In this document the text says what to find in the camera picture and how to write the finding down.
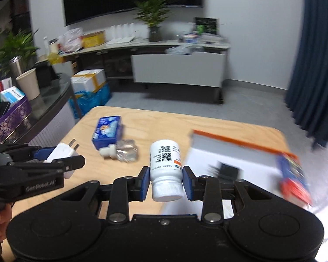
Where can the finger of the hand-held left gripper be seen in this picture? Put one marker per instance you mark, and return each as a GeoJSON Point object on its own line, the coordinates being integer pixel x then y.
{"type": "Point", "coordinates": [42, 152]}
{"type": "Point", "coordinates": [71, 162]}

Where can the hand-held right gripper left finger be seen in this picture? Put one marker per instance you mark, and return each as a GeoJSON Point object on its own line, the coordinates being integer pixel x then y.
{"type": "Point", "coordinates": [145, 181]}

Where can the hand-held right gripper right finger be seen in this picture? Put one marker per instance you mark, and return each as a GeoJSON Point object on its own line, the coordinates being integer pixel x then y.
{"type": "Point", "coordinates": [187, 182]}

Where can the white plug adapter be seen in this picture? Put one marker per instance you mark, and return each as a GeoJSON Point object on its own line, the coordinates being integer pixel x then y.
{"type": "Point", "coordinates": [61, 151]}

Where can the white pill bottle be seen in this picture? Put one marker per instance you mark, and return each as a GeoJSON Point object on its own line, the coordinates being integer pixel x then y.
{"type": "Point", "coordinates": [165, 166]}

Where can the small black object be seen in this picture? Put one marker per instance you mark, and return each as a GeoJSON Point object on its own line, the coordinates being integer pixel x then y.
{"type": "Point", "coordinates": [226, 171]}

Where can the orange and white box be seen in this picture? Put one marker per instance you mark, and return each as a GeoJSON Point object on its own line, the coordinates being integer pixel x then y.
{"type": "Point", "coordinates": [235, 155]}

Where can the person's left hand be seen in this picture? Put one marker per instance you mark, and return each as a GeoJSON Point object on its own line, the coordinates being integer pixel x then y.
{"type": "Point", "coordinates": [1, 221]}

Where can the clear bottle with white cap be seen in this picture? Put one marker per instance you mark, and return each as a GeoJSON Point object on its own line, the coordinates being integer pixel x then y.
{"type": "Point", "coordinates": [125, 151]}

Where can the purple patterned tin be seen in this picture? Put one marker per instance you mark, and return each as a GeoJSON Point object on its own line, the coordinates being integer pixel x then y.
{"type": "Point", "coordinates": [8, 124]}

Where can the blue printed box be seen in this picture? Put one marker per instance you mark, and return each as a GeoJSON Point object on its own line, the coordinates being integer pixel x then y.
{"type": "Point", "coordinates": [108, 131]}

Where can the round dark side table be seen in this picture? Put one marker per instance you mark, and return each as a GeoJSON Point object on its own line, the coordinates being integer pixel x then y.
{"type": "Point", "coordinates": [54, 98]}

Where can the black phone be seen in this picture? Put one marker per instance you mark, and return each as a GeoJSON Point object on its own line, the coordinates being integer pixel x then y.
{"type": "Point", "coordinates": [0, 112]}

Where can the blue woven bag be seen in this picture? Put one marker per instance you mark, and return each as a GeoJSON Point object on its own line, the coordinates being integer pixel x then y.
{"type": "Point", "coordinates": [93, 102]}

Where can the light blue and white box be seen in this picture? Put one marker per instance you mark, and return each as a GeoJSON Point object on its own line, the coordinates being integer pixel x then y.
{"type": "Point", "coordinates": [13, 95]}

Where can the beige paper cup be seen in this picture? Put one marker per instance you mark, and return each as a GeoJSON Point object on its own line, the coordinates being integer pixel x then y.
{"type": "Point", "coordinates": [28, 84]}

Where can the white cardboard box yellow tape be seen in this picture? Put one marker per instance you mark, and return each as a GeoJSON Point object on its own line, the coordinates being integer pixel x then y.
{"type": "Point", "coordinates": [87, 80]}

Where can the green plant in metal pot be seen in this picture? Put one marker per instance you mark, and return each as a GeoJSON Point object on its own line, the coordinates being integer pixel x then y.
{"type": "Point", "coordinates": [16, 65]}

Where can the yellow bag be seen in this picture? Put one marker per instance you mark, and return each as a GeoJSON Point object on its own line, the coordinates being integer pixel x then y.
{"type": "Point", "coordinates": [55, 58]}

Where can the grey television cabinet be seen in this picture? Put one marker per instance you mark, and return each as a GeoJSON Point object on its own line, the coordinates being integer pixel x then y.
{"type": "Point", "coordinates": [98, 60]}

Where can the white cabinet drawer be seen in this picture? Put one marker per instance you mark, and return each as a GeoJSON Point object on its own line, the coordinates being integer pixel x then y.
{"type": "Point", "coordinates": [177, 69]}

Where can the white plastic bag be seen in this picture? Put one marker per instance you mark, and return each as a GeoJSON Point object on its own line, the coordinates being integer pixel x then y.
{"type": "Point", "coordinates": [69, 41]}

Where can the clear plastic bag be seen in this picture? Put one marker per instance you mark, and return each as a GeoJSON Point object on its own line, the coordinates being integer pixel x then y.
{"type": "Point", "coordinates": [184, 50]}

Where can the white router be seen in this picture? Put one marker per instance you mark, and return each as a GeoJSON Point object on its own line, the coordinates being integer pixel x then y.
{"type": "Point", "coordinates": [125, 34]}

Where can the small blue and white box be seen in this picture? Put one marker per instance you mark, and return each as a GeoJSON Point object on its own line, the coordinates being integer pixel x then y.
{"type": "Point", "coordinates": [192, 38]}

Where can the clear plastic tray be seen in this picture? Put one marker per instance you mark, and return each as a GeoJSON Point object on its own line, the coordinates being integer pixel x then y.
{"type": "Point", "coordinates": [216, 39]}

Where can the potted bamboo in glass vase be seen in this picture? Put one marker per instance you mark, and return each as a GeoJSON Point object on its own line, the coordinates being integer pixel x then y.
{"type": "Point", "coordinates": [154, 32]}

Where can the black and green box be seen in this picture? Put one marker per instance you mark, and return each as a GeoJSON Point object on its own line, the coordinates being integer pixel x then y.
{"type": "Point", "coordinates": [206, 26]}

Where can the dark blue curtain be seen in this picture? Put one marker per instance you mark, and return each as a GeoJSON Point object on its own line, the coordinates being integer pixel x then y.
{"type": "Point", "coordinates": [317, 60]}

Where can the dark wall shelf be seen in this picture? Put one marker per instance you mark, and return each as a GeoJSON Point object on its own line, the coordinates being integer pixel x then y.
{"type": "Point", "coordinates": [19, 8]}

